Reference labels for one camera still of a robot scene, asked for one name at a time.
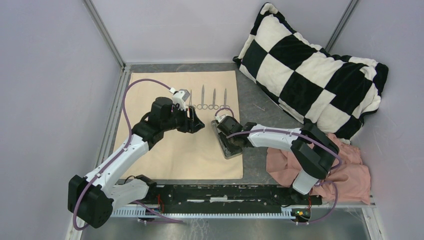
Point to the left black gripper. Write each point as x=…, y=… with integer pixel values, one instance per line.
x=192, y=124

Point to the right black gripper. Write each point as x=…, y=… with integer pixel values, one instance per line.
x=232, y=149

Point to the steel scissors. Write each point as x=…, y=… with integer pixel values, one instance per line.
x=213, y=105
x=224, y=104
x=202, y=105

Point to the beige cloth wrap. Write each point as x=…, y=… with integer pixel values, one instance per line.
x=185, y=156

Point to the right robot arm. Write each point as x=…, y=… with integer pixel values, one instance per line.
x=314, y=151

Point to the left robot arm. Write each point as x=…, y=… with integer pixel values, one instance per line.
x=94, y=197

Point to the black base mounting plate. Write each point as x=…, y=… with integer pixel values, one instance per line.
x=226, y=198

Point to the black white checkered pillow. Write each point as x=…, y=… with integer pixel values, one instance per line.
x=334, y=92

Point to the pink crumpled cloth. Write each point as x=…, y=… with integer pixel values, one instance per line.
x=352, y=178

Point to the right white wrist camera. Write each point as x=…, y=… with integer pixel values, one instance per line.
x=220, y=118

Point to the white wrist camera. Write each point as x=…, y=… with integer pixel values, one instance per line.
x=179, y=98
x=220, y=118

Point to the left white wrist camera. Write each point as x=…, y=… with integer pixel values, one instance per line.
x=179, y=98

